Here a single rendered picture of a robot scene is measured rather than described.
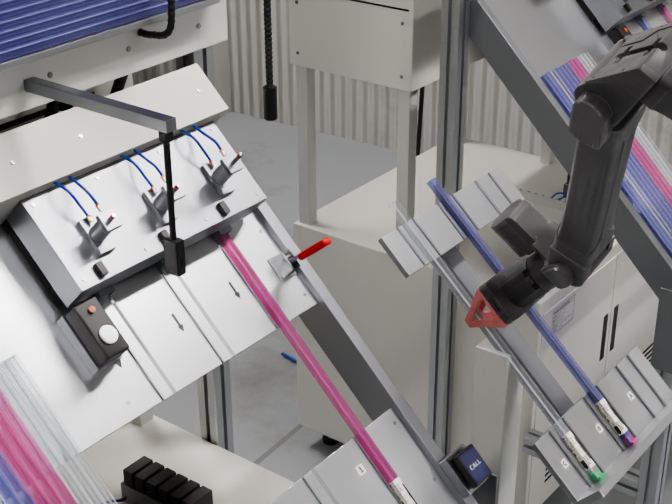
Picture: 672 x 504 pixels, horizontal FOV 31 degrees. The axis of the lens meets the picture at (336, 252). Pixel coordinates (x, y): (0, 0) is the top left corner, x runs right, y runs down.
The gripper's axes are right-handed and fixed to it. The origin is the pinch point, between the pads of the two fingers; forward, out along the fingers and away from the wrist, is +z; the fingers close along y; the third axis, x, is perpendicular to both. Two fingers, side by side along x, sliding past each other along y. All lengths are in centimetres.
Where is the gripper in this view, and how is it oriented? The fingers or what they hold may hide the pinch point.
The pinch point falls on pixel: (475, 317)
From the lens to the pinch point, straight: 180.7
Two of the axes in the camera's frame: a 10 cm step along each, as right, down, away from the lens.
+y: -5.9, 3.5, -7.3
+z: -5.5, 4.7, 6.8
